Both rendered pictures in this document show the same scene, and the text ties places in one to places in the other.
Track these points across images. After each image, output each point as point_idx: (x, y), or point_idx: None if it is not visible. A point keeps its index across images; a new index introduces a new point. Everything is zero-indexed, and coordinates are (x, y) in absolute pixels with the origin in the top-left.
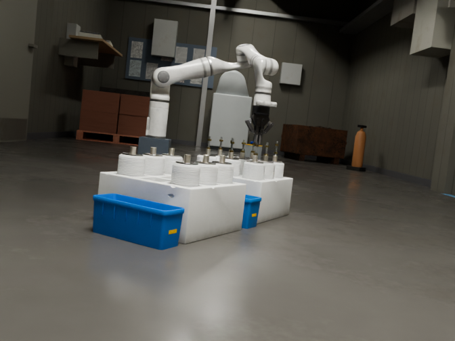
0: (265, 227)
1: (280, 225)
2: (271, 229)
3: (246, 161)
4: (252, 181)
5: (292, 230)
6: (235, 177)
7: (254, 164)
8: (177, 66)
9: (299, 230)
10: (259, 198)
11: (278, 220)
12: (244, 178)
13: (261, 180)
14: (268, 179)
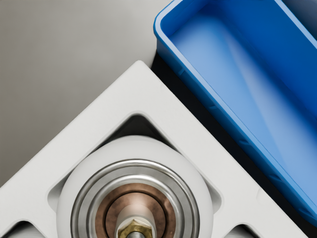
0: (128, 30)
1: (48, 76)
2: (121, 1)
3: (199, 222)
4: (179, 100)
5: (39, 2)
6: (250, 178)
7: (163, 147)
8: None
9: (7, 6)
10: (173, 0)
11: (5, 178)
12: (210, 138)
13: (130, 94)
14: (34, 203)
